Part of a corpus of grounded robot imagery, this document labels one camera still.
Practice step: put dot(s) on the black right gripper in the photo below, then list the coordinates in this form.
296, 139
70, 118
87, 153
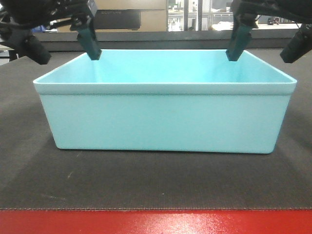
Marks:
299, 11

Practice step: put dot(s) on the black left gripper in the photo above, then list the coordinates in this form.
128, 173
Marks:
28, 14

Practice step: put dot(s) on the light blue plastic bin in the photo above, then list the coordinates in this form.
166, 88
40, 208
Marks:
166, 100

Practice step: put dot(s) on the dark grey conveyor belt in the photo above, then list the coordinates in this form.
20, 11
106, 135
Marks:
36, 175

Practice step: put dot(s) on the black monitor in background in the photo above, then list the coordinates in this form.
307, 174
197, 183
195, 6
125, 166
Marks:
118, 19

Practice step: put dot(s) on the red conveyor edge frame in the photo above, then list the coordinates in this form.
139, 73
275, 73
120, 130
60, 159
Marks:
156, 222

